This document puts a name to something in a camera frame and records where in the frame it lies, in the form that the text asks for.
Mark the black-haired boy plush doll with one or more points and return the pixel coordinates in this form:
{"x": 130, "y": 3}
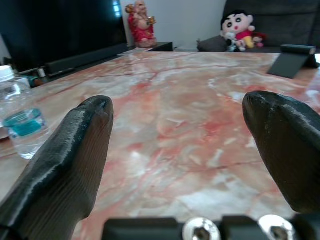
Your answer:
{"x": 236, "y": 25}

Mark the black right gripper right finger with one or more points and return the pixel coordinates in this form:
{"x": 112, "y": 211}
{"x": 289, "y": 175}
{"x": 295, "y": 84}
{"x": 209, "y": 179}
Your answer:
{"x": 287, "y": 150}

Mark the pink marble table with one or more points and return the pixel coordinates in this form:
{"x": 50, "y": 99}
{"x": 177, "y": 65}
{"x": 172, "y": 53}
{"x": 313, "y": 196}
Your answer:
{"x": 175, "y": 125}

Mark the black flat television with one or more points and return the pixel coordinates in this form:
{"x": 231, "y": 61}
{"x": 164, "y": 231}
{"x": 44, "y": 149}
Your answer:
{"x": 62, "y": 25}

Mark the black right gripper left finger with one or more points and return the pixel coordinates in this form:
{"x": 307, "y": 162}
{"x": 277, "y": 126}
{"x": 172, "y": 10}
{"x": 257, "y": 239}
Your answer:
{"x": 65, "y": 170}

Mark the dark grey fabric sofa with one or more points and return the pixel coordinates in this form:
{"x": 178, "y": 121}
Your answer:
{"x": 275, "y": 20}

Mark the clear plastic water bottle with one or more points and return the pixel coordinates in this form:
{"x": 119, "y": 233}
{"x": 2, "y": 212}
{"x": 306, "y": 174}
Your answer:
{"x": 22, "y": 135}

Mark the small red-haired plush doll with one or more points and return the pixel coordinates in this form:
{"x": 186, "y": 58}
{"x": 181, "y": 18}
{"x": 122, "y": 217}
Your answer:
{"x": 258, "y": 38}

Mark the red laughing Buddha statue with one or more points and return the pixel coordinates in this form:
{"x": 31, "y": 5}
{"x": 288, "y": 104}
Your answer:
{"x": 142, "y": 27}

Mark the black soundbar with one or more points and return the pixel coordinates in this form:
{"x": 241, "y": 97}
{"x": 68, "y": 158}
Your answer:
{"x": 85, "y": 57}

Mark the black folding tablet stand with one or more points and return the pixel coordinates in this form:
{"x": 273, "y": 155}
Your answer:
{"x": 287, "y": 65}

